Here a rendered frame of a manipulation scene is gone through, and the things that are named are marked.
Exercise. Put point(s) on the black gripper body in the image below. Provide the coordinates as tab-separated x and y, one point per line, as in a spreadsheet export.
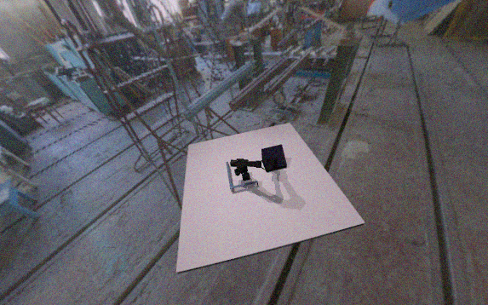
246	176

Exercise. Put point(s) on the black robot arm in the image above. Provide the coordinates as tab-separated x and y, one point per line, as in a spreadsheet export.
240	163

